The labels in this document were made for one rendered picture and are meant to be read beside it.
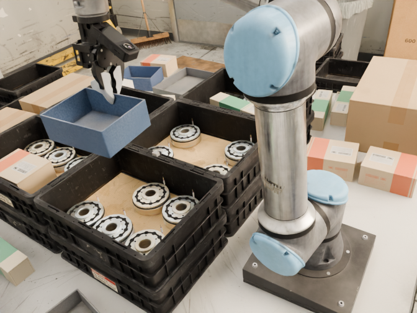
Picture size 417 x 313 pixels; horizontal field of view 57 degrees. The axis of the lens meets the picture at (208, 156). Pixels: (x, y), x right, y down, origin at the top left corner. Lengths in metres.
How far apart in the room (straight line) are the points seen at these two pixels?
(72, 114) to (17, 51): 3.72
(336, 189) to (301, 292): 0.26
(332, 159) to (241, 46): 0.80
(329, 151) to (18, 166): 0.98
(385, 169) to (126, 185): 0.79
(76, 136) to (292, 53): 0.54
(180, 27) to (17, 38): 1.77
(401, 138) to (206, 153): 0.65
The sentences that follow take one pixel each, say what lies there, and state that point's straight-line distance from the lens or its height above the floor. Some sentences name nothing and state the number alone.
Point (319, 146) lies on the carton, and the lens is 1.37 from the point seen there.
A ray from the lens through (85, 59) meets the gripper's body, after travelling 0.98.
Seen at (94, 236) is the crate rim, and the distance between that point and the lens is 0.92.
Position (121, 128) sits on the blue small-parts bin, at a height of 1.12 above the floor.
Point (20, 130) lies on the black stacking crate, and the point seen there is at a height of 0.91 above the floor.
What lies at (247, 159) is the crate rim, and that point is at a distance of 1.05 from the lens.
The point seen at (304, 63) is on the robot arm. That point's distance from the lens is 0.59.
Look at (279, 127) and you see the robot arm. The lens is 0.64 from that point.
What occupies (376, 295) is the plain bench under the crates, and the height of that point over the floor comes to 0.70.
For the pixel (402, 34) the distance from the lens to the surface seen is 3.67.
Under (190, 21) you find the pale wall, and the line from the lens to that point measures 4.67.
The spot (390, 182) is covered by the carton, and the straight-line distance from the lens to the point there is 1.31.
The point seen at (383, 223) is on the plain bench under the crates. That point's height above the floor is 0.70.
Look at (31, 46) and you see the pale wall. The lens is 4.83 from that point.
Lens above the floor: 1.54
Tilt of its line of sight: 35 degrees down
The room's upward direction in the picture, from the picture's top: 7 degrees counter-clockwise
